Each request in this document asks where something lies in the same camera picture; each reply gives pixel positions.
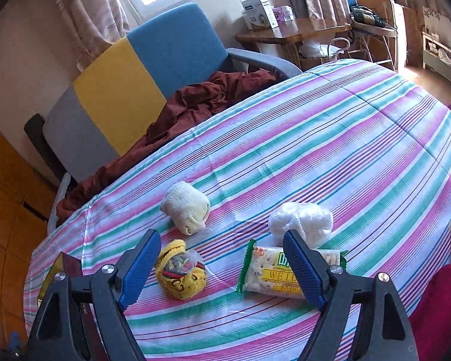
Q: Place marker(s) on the green cracker packet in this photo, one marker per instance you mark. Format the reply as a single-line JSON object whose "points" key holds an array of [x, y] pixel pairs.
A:
{"points": [[267, 270]]}

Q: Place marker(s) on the gold cardboard box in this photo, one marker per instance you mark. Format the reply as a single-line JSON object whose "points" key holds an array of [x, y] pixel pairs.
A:
{"points": [[65, 267]]}

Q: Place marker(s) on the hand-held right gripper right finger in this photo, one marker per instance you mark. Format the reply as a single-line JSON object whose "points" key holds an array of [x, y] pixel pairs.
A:
{"points": [[304, 267]]}

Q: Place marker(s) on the yellow patterned sock bundle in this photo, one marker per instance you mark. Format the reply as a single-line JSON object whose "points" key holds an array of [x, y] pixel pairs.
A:
{"points": [[180, 270]]}

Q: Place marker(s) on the white low shelf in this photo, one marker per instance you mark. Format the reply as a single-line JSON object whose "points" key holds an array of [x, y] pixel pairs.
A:
{"points": [[441, 56]]}

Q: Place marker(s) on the maroon cloth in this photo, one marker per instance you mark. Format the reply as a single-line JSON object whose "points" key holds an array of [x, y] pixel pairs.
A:
{"points": [[195, 101]]}

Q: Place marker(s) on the white crumpled plastic bag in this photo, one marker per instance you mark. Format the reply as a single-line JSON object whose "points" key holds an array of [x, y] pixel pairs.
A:
{"points": [[304, 218]]}

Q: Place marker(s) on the white shopping bag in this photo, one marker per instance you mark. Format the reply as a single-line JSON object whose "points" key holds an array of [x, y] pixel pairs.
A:
{"points": [[319, 49]]}

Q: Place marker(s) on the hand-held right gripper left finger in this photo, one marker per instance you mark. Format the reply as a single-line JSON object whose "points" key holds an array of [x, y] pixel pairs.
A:
{"points": [[142, 267]]}

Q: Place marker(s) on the wooden side table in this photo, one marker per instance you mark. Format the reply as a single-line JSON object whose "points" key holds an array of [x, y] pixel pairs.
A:
{"points": [[285, 35]]}

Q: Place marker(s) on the grey yellow blue armchair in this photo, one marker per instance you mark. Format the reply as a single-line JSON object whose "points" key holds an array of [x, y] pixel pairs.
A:
{"points": [[120, 82]]}

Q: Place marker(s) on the striped bed sheet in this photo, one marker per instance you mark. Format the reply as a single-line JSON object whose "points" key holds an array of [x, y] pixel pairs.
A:
{"points": [[285, 139]]}

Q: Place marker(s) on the person's magenta clothing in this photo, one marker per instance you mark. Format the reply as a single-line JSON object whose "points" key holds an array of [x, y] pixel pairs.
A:
{"points": [[443, 316]]}

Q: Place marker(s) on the brown cardboard sheet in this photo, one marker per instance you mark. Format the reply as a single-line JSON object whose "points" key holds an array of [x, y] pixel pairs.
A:
{"points": [[409, 34]]}

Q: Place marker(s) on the purple white small packages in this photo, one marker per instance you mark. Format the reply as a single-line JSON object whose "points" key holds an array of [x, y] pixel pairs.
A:
{"points": [[283, 13]]}

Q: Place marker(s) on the cream rolled sock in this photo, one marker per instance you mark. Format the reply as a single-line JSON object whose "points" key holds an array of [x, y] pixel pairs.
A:
{"points": [[186, 208]]}

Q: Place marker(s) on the white appliance carton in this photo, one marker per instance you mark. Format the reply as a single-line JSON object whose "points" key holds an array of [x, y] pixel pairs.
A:
{"points": [[257, 11]]}

